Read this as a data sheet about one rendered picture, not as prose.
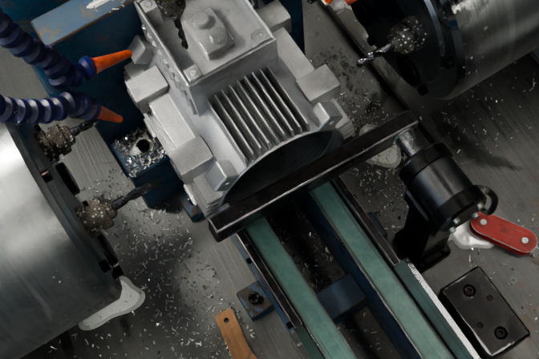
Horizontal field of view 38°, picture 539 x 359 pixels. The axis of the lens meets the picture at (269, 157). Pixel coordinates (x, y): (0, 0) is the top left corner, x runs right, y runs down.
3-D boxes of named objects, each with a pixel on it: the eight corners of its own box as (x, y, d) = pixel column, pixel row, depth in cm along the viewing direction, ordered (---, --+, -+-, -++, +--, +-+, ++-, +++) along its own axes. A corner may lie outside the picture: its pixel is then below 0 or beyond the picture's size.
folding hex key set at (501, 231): (465, 231, 104) (467, 227, 103) (474, 211, 105) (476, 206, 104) (528, 260, 102) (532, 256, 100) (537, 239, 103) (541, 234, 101)
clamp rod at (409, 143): (391, 140, 88) (393, 133, 86) (407, 131, 88) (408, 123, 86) (435, 197, 85) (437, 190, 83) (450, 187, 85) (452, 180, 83)
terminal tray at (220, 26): (145, 40, 87) (130, 2, 81) (228, -5, 89) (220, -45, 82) (197, 122, 83) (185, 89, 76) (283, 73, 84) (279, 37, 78)
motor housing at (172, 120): (142, 120, 101) (103, 40, 83) (269, 49, 104) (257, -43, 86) (219, 247, 93) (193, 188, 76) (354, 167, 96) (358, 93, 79)
